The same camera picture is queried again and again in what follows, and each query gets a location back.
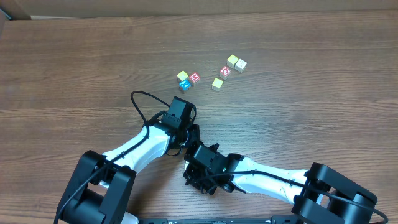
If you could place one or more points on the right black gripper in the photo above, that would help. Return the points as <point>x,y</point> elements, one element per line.
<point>193,177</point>

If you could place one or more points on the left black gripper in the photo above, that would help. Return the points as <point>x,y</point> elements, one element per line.
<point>195,132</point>

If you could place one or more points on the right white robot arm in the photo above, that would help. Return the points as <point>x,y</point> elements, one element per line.
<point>317,195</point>

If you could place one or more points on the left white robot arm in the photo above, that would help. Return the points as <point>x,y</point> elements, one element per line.
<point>100,186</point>

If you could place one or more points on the blue X wooden block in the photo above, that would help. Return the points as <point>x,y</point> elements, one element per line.
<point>185,85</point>

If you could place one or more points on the yellow block with drawing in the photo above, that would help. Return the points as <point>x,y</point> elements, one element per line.
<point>217,84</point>

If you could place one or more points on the red M wooden block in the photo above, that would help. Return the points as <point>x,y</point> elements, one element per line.
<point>194,78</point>

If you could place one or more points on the yellow top wooden block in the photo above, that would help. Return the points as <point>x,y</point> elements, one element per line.
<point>181,76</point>

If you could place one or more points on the red Q wooden block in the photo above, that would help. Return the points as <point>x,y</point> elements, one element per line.
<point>225,72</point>

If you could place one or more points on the plain white wooden block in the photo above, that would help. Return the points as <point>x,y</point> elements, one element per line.
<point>240,65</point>

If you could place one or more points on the far yellow top block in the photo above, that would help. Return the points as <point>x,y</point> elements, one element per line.
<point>232,60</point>

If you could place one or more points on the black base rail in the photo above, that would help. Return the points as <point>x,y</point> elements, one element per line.
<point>276,219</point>

